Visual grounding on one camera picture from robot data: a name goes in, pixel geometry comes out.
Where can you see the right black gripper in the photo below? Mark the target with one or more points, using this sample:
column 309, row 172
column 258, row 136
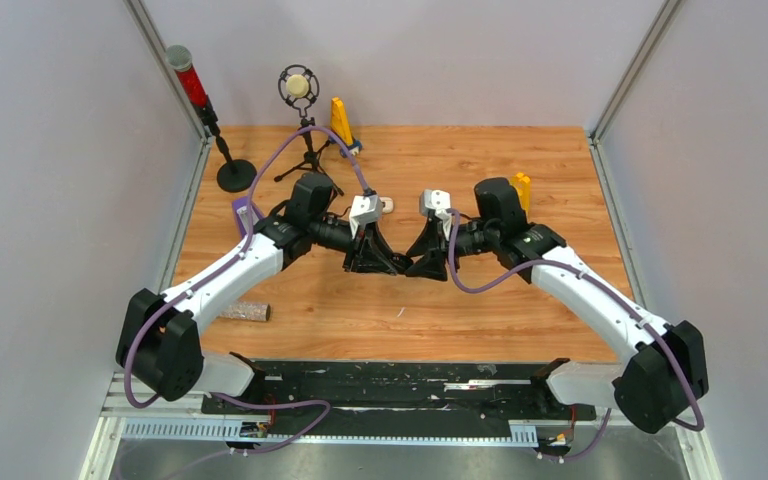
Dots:
column 432, row 242

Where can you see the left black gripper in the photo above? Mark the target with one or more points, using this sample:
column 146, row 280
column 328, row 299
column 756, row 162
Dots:
column 369, row 252

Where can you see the black earbud case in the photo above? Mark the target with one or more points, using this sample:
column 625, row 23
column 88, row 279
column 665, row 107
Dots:
column 402, row 263

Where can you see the white earbud charging case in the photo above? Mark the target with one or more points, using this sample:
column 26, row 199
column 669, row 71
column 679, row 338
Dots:
column 387, row 205

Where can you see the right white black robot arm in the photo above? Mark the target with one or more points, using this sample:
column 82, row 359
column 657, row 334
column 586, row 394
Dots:
column 660, row 371

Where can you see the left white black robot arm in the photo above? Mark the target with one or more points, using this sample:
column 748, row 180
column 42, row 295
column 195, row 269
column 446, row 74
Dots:
column 160, row 341

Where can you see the yellow green toy block stack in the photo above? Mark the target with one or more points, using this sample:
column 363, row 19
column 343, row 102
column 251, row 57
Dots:
column 522, row 185

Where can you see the yellow blue toy block tower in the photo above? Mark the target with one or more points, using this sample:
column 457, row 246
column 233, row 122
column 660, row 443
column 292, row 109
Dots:
column 340, row 125

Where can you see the glittery silver tube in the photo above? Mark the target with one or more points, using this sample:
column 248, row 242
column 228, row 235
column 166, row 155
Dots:
column 247, row 311

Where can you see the purple box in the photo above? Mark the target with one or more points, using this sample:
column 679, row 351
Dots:
column 244, row 208

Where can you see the red microphone on stand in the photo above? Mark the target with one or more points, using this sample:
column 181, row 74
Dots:
column 234, row 175

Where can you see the cream microphone on tripod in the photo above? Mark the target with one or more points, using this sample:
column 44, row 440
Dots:
column 299, row 88

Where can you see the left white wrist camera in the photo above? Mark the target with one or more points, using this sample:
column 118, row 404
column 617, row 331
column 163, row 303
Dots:
column 364, row 210

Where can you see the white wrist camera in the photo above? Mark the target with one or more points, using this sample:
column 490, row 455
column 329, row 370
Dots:
column 437, row 204
column 364, row 210

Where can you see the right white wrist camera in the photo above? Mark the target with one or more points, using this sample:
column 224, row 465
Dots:
column 437, row 204

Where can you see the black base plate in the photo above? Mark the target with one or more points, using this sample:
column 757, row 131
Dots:
column 415, row 399

